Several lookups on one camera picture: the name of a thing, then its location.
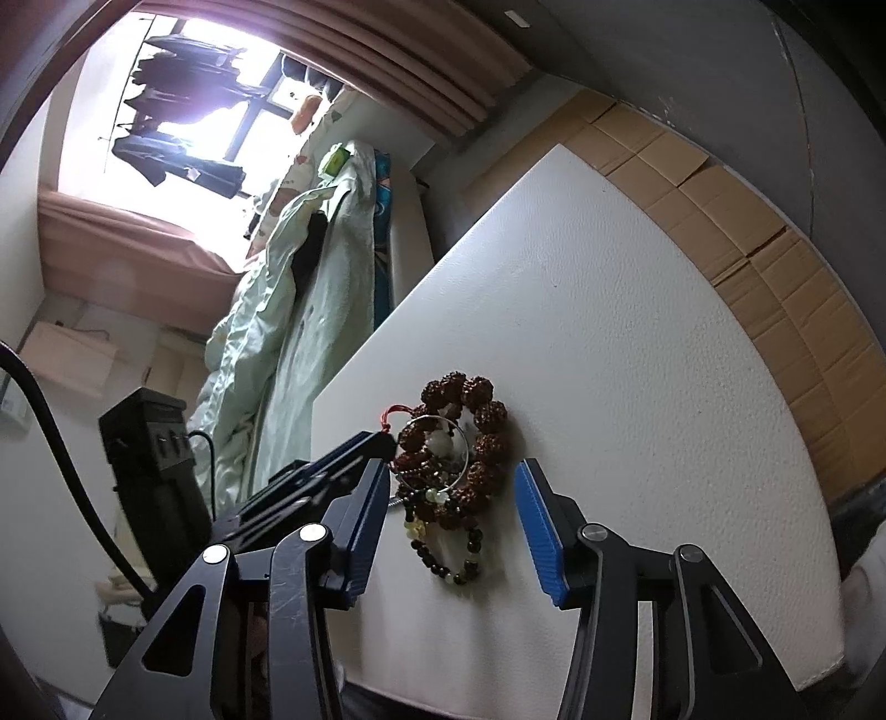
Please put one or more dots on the black garment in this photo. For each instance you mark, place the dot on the black garment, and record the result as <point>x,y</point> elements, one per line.
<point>309,253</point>

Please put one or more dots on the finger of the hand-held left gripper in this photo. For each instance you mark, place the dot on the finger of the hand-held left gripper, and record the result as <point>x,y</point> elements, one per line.
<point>346,453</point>

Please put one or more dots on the light green blanket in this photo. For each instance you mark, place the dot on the light green blanket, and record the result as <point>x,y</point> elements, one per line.
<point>325,298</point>

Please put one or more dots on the dark hanging clothes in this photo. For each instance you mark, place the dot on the dark hanging clothes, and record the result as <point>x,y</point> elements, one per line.
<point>173,76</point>

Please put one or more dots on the beige cardboard box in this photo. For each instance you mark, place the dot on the beige cardboard box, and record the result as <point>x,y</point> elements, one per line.
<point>69,356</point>

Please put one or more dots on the orange plush pillow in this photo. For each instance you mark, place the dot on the orange plush pillow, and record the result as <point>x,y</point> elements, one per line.
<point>306,112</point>

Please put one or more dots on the thin silver bangle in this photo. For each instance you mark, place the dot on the thin silver bangle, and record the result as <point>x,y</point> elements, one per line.
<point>465,478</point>

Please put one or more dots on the dark bucket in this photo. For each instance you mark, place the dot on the dark bucket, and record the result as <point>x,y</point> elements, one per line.
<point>121,633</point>

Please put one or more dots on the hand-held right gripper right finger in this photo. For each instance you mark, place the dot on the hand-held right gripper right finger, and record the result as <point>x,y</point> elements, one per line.
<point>534,526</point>

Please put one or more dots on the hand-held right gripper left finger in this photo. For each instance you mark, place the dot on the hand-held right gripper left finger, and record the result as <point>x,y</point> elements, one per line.
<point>365,533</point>

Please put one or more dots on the flattened cardboard boxes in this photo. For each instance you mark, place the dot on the flattened cardboard boxes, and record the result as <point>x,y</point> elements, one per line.
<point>754,242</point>

